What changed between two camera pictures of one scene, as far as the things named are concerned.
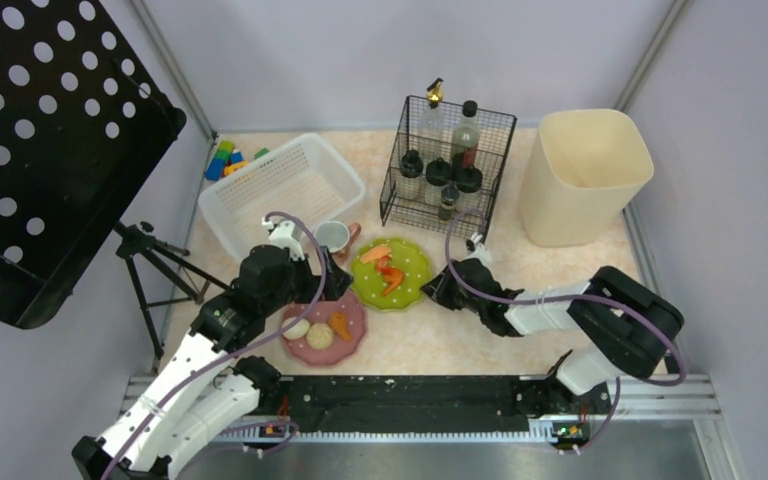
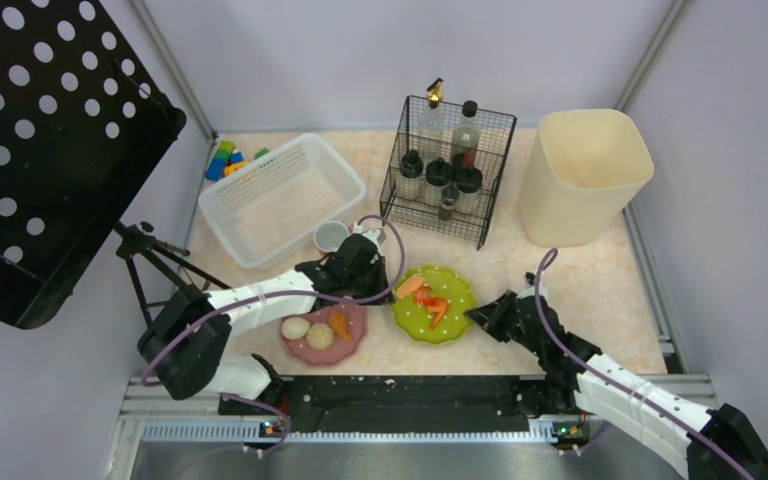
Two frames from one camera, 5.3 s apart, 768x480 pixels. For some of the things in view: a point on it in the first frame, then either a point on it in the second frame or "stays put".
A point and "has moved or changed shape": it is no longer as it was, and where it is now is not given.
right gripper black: x=450 y=288 to x=502 y=316
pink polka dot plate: x=354 y=321 stays put
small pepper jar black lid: x=449 y=197 stays put
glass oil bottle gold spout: x=433 y=126 stays put
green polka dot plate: x=368 y=282 has moved or changed shape
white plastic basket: x=302 y=178 stays put
